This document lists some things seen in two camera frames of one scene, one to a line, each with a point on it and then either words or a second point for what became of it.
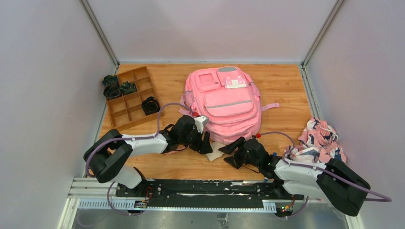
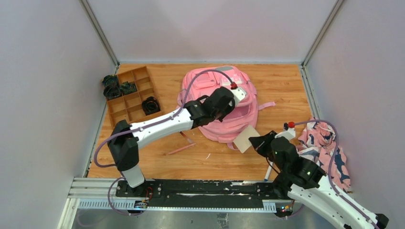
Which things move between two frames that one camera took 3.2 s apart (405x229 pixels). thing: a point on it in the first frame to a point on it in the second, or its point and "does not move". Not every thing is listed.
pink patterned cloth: x=317 y=144 does not move
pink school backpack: x=228 y=96 does not move
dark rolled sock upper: x=111 y=81 does not move
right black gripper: x=230 y=148 to x=260 y=142
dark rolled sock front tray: x=150 y=106 does not move
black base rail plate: x=202 y=193 does not move
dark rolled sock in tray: x=127 y=87 does not move
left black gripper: x=198 y=141 to x=226 y=103
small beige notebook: x=216 y=153 to x=242 y=140
